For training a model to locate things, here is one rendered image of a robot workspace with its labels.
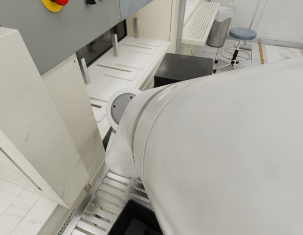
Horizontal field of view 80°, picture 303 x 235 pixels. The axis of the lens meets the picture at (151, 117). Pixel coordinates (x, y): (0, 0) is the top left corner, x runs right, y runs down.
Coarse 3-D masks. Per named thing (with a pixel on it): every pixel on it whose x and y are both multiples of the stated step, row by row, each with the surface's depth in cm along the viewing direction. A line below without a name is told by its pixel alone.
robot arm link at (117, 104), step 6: (120, 90) 32; (126, 90) 32; (132, 90) 32; (138, 90) 32; (114, 96) 32; (120, 96) 32; (126, 96) 32; (132, 96) 32; (108, 102) 33; (114, 102) 32; (120, 102) 32; (126, 102) 32; (108, 108) 32; (114, 108) 32; (120, 108) 32; (108, 114) 32; (114, 114) 32; (120, 114) 32; (108, 120) 33; (114, 120) 32; (114, 126) 32
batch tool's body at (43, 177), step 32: (0, 32) 30; (0, 64) 30; (32, 64) 35; (0, 96) 31; (32, 96) 37; (0, 128) 33; (32, 128) 39; (64, 128) 48; (0, 160) 50; (32, 160) 41; (64, 160) 52; (0, 192) 65; (32, 192) 64; (64, 192) 55; (0, 224) 57; (32, 224) 57; (96, 224) 98
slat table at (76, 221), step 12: (108, 168) 83; (96, 180) 79; (108, 180) 79; (120, 180) 79; (132, 180) 80; (96, 192) 76; (108, 192) 76; (120, 192) 76; (132, 192) 76; (84, 204) 72; (96, 204) 72; (108, 204) 72; (120, 204) 72; (144, 204) 72; (84, 216) 69; (108, 216) 69; (72, 228) 66; (84, 228) 66; (96, 228) 66; (108, 228) 66
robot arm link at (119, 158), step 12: (168, 84) 14; (144, 96) 16; (132, 108) 16; (144, 108) 12; (120, 120) 24; (132, 120) 14; (120, 132) 23; (132, 132) 12; (108, 144) 37; (120, 144) 24; (132, 144) 12; (108, 156) 27; (120, 156) 25; (132, 156) 13; (120, 168) 27; (132, 168) 27
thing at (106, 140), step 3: (111, 129) 62; (108, 132) 61; (108, 135) 60; (105, 138) 59; (108, 138) 59; (105, 141) 58; (108, 141) 58; (105, 144) 57; (105, 147) 59; (105, 150) 60
